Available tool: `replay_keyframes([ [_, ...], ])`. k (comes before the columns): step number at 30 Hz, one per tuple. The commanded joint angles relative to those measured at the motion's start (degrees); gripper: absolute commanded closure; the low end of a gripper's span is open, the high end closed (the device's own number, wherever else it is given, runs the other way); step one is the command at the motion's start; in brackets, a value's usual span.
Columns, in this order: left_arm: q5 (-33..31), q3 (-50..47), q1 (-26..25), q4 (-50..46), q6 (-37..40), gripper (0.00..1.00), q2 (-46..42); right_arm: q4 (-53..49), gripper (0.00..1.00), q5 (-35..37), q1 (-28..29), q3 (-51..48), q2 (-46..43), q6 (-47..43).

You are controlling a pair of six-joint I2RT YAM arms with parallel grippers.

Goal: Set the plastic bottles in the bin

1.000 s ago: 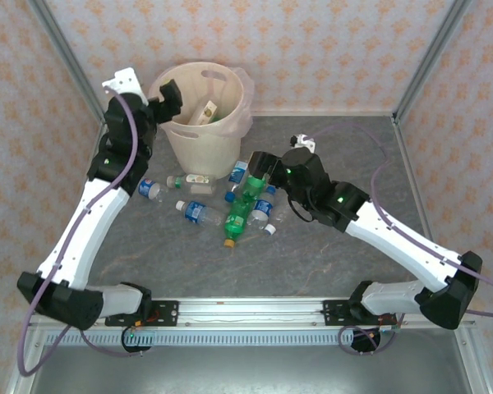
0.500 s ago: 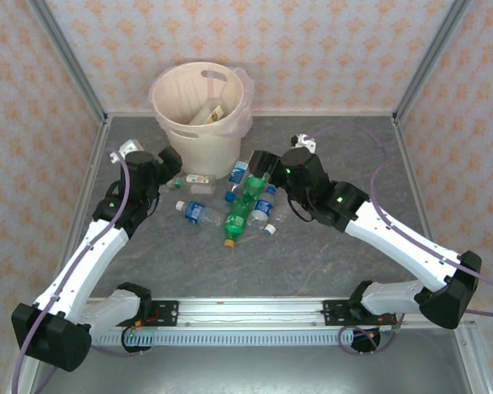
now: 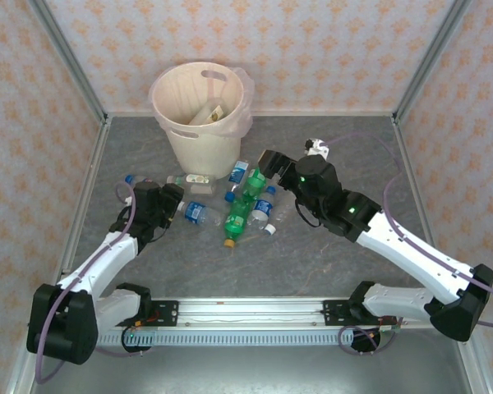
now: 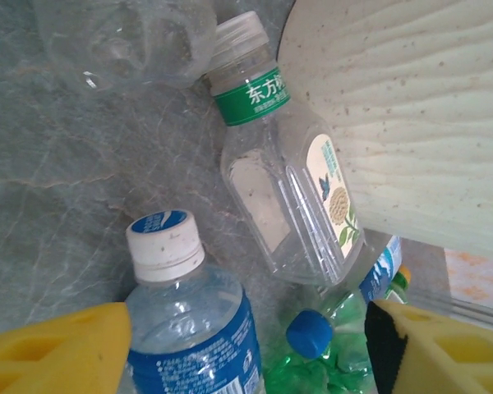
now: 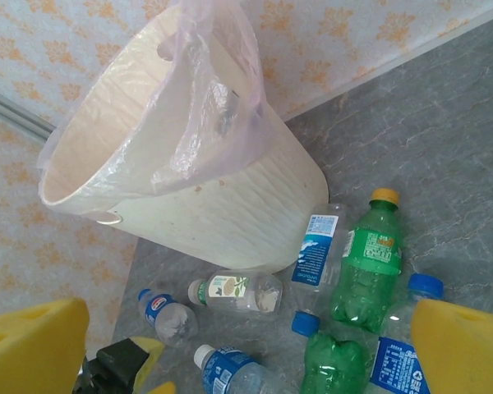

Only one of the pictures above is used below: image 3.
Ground aluminium frame post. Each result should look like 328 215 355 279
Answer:
392 0 474 124
26 0 110 124

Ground green bottle yellow cap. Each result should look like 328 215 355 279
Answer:
223 199 251 249
241 167 269 203

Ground grey slotted cable duct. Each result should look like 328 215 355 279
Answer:
96 331 457 348

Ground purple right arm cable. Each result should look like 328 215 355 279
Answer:
322 131 493 356

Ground crushed bottle light blue label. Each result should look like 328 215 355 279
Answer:
223 159 251 203

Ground grey sheet metal panel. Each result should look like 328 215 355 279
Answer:
7 343 492 394

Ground aluminium table side rail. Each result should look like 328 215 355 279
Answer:
390 116 455 297
48 116 113 297

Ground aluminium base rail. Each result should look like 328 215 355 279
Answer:
26 297 477 330

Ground clear bottle green cap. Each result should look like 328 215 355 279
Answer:
187 99 226 126

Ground clear bottle white cap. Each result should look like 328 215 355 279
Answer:
264 192 295 236

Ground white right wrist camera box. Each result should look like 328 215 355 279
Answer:
303 138 330 158

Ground red and yellow wires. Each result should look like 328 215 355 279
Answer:
131 311 162 331
376 314 402 332

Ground cream plastic bin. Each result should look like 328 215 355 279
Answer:
150 61 247 181

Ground clear bottle fruit print label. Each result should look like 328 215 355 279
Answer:
166 172 218 194

